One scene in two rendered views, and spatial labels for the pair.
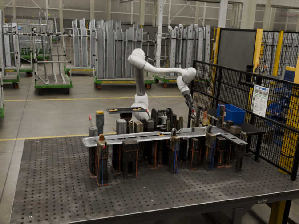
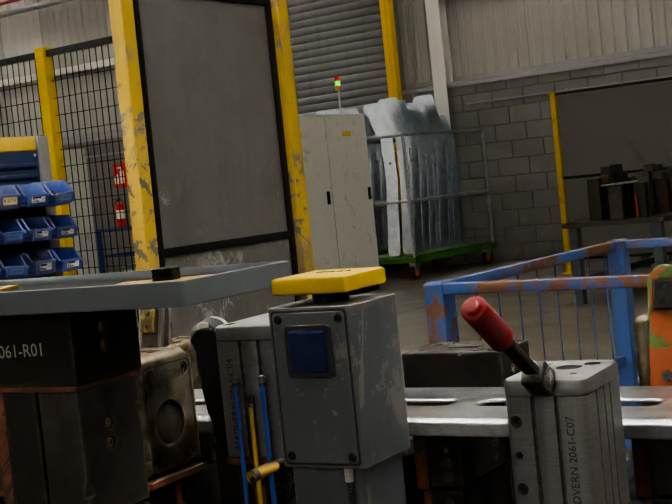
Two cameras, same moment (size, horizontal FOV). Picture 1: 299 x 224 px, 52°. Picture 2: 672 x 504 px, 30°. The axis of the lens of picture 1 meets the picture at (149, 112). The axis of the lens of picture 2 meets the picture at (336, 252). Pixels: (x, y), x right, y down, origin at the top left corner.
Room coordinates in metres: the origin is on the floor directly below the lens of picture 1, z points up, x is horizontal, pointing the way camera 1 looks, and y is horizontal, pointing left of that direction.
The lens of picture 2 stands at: (3.29, 1.18, 1.22)
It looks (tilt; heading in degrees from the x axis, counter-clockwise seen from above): 3 degrees down; 234
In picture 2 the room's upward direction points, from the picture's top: 6 degrees counter-clockwise
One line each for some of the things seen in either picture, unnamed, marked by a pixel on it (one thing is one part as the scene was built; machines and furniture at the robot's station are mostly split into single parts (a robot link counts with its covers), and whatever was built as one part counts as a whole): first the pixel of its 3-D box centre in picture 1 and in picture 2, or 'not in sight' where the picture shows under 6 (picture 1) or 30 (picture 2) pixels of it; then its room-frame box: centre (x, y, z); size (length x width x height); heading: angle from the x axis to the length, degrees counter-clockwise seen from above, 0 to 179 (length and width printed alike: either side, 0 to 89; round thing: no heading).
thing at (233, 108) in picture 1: (230, 113); not in sight; (3.18, -0.87, 1.10); 0.30 x 0.17 x 0.13; 18
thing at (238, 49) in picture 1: (231, 88); not in sight; (5.16, -1.37, 1.00); 1.34 x 0.14 x 2.00; 19
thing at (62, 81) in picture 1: (51, 58); not in sight; (9.08, 2.96, 0.88); 1.91 x 1.00 x 1.76; 20
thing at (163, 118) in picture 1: (160, 132); not in sight; (2.89, -0.13, 0.94); 0.18 x 0.13 x 0.49; 113
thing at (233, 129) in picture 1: (233, 144); not in sight; (2.83, -0.85, 0.88); 0.08 x 0.08 x 0.36; 23
